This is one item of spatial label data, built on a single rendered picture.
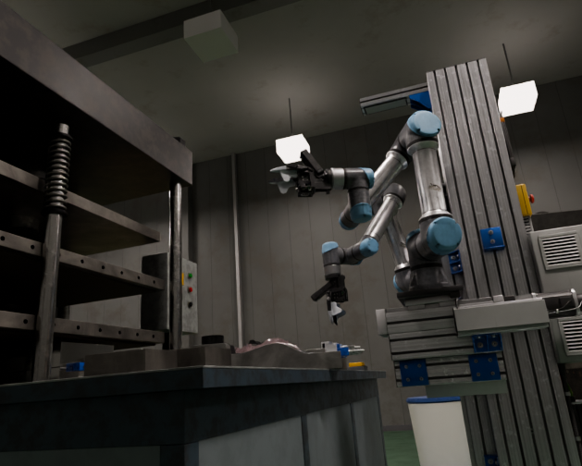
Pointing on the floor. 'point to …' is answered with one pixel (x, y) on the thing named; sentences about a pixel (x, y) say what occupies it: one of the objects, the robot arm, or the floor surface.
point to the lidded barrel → (439, 431)
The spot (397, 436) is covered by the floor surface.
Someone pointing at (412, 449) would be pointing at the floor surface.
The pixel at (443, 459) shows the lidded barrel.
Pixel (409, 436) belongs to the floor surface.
